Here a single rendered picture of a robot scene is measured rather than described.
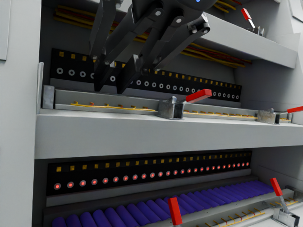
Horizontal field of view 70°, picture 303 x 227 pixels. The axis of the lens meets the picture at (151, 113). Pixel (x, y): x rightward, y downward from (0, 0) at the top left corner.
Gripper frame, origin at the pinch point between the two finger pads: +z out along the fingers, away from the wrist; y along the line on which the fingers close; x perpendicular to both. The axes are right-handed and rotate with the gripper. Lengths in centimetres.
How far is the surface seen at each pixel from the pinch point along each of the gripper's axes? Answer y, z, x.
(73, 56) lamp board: 4.2, 8.1, -8.2
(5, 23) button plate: 13.7, -6.2, 0.5
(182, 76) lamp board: -22.3, 8.3, -8.5
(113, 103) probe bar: 0.8, 0.0, 5.0
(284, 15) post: -50, -8, -23
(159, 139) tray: -4.0, -2.7, 11.3
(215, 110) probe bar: -20.3, 0.1, 4.7
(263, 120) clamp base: -32.9, -1.4, 6.7
